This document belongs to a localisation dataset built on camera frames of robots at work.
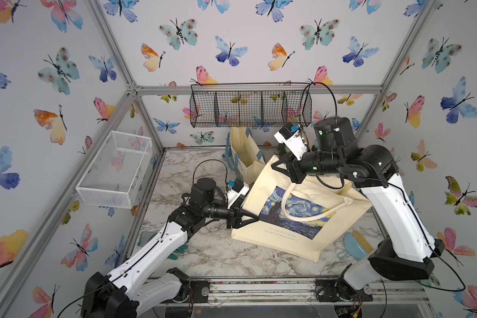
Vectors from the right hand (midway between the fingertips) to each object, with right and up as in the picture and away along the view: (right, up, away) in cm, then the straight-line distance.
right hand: (278, 161), depth 57 cm
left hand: (-6, -18, +9) cm, 20 cm away
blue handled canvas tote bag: (-11, +6, +54) cm, 55 cm away
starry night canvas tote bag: (+7, -18, +9) cm, 21 cm away
